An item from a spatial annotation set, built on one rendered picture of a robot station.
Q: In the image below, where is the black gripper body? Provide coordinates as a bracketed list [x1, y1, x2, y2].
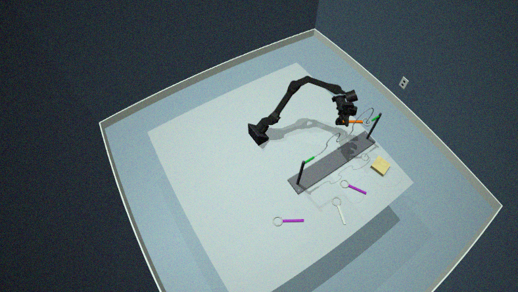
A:
[335, 101, 354, 125]

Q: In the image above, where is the yellow rectangular block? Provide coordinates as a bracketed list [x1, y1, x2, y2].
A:
[370, 156, 390, 176]

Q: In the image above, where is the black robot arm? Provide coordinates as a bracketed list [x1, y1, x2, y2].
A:
[254, 76, 358, 134]

